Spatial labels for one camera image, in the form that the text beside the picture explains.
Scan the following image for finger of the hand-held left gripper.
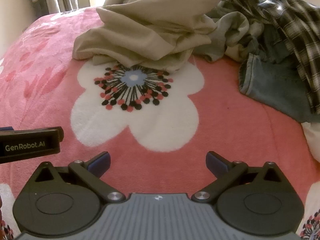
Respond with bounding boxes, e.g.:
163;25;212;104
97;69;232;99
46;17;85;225
0;127;63;139

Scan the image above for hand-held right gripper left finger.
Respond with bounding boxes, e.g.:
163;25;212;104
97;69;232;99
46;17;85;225
24;151;127;204

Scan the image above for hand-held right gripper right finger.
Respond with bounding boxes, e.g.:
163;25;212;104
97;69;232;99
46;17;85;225
191;151;292;204

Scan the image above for beige cloth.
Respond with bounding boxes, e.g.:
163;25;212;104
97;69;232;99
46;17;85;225
72;0;225;73

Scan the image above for pink floral blanket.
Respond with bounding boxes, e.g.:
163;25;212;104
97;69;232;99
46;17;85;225
0;6;320;240

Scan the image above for blue jeans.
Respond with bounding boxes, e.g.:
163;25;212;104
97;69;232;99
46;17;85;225
239;25;320;123

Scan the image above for white pillow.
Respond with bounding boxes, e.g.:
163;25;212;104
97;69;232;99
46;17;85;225
301;121;320;163

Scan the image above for dark box with blue label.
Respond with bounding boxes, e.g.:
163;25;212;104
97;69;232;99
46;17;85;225
28;0;45;18

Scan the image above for grey sweatshirt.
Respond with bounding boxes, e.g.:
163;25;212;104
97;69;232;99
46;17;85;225
194;0;265;62

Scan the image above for plaid shirt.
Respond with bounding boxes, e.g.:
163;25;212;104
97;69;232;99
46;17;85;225
217;0;320;114

